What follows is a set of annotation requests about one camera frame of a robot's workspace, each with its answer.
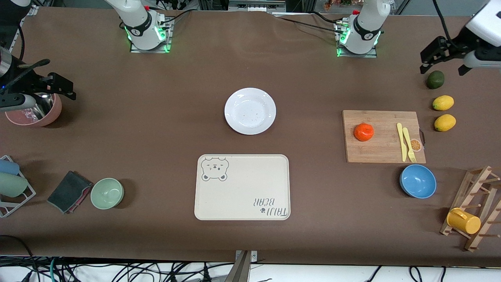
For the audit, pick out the yellow plastic fork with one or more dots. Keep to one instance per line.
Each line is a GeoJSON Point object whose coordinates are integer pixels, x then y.
{"type": "Point", "coordinates": [408, 139]}

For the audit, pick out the wooden cup rack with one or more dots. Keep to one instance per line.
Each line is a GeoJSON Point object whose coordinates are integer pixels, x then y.
{"type": "Point", "coordinates": [468, 196]}

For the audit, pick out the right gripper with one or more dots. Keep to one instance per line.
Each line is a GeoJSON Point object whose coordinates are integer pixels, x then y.
{"type": "Point", "coordinates": [24, 81]}

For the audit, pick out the pale green cup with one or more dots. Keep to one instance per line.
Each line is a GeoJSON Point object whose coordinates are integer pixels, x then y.
{"type": "Point", "coordinates": [11, 185]}

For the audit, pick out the dark grey folded cloth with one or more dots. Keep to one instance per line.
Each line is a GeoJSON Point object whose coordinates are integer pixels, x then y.
{"type": "Point", "coordinates": [68, 192]}

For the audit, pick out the beige bear print tray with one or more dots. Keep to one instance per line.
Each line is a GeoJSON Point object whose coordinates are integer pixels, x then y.
{"type": "Point", "coordinates": [242, 188]}

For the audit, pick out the bamboo cutting board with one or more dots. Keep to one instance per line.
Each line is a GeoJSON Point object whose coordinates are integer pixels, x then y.
{"type": "Point", "coordinates": [375, 152]}

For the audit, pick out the dark green avocado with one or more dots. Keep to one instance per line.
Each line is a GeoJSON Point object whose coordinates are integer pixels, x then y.
{"type": "Point", "coordinates": [435, 79]}

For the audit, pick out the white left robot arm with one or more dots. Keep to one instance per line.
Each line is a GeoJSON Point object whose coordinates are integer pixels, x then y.
{"type": "Point", "coordinates": [364, 27]}

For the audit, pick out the light blue cup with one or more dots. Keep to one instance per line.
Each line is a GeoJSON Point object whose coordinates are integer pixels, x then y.
{"type": "Point", "coordinates": [8, 167]}

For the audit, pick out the yellow lemon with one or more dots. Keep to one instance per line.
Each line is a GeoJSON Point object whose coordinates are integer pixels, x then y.
{"type": "Point", "coordinates": [443, 102]}
{"type": "Point", "coordinates": [445, 122]}

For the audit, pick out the yellow plastic knife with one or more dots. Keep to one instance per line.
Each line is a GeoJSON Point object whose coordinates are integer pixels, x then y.
{"type": "Point", "coordinates": [401, 141]}

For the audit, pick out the orange fruit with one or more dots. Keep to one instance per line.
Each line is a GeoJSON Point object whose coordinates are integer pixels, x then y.
{"type": "Point", "coordinates": [364, 132]}

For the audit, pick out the metal camera mount clamp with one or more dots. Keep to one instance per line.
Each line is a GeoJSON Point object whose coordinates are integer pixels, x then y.
{"type": "Point", "coordinates": [242, 270]}

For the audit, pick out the yellow mug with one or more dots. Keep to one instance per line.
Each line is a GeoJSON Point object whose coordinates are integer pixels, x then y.
{"type": "Point", "coordinates": [464, 221]}

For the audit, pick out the pale green bowl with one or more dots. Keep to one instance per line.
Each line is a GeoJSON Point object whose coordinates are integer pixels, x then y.
{"type": "Point", "coordinates": [107, 193]}

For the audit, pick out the pink pot with steel interior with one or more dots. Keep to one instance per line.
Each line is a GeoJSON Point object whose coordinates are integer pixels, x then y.
{"type": "Point", "coordinates": [51, 113]}

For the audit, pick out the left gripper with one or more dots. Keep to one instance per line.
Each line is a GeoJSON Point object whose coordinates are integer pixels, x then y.
{"type": "Point", "coordinates": [455, 49]}

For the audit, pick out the blue bowl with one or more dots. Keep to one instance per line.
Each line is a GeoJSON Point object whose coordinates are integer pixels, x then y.
{"type": "Point", "coordinates": [418, 181]}

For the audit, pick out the grey metal box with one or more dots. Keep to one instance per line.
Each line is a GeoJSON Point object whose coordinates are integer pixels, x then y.
{"type": "Point", "coordinates": [256, 6]}

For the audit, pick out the white round plate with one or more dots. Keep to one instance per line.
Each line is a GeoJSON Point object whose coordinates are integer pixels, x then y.
{"type": "Point", "coordinates": [250, 111]}

